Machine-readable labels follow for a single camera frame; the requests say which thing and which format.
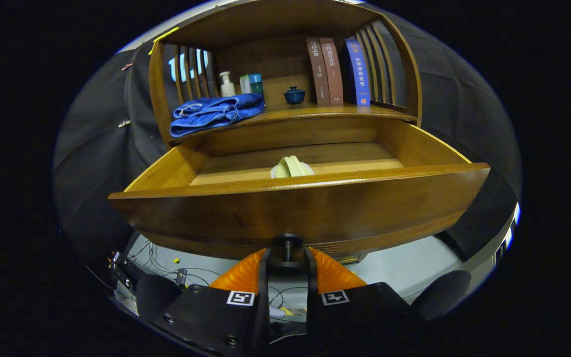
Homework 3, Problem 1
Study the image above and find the blue book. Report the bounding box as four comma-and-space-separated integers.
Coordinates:
343, 39, 371, 107

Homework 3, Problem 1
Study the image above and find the wooden drawer with black knob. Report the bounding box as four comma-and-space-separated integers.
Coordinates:
108, 118, 491, 271

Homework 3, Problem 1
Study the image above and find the reddish brown book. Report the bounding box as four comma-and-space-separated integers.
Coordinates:
319, 38, 344, 106

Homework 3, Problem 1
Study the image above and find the white pump bottle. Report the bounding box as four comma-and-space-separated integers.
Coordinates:
219, 71, 236, 98

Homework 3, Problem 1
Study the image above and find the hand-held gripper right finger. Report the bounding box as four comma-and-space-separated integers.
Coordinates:
305, 247, 411, 357

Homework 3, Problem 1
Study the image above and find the folded blue towel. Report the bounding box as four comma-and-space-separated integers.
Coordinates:
169, 93, 265, 138

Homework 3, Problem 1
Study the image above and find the dark brown book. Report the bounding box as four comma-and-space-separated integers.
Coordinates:
306, 37, 331, 106

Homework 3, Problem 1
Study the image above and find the wooden cabinet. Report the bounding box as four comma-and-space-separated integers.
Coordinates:
148, 0, 424, 149

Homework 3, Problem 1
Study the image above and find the black cable with connector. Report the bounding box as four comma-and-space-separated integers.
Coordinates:
132, 242, 227, 291

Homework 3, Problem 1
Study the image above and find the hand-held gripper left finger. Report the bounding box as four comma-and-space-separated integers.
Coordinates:
154, 248, 270, 357

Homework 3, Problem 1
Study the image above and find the yellow brush with white pad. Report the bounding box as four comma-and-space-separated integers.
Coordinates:
270, 155, 316, 179

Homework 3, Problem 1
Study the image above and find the wooden countertop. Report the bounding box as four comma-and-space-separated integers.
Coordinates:
169, 103, 417, 144

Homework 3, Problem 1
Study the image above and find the blue lidded teacup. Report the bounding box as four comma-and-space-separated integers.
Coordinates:
284, 86, 307, 105

